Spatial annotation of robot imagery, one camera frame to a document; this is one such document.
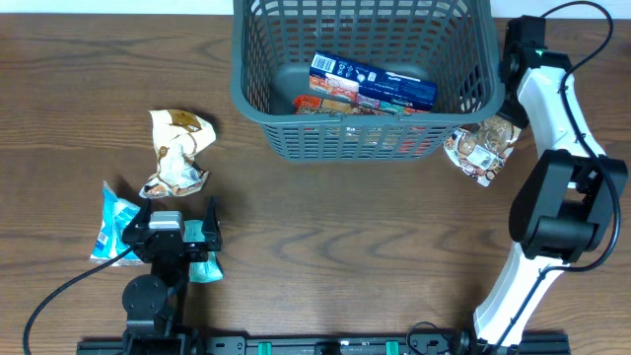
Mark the crumpled cream snack bag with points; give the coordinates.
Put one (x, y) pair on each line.
(178, 137)

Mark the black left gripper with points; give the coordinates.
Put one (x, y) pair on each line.
(198, 251)

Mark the blue plastic packet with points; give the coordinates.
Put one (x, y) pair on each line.
(117, 214)

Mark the blue tissue multipack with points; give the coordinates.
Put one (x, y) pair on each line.
(370, 86)

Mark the orange spaghetti packet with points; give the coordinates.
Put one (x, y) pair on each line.
(307, 104)

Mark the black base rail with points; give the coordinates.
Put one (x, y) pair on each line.
(417, 343)

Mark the grey plastic basket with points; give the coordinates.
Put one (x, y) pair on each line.
(450, 43)

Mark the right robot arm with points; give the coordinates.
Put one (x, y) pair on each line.
(567, 216)

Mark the teal plastic packet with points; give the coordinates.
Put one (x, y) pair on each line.
(206, 271)

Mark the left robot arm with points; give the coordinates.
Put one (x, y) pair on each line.
(155, 302)

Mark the cookie snack bag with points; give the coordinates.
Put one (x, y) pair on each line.
(481, 150)

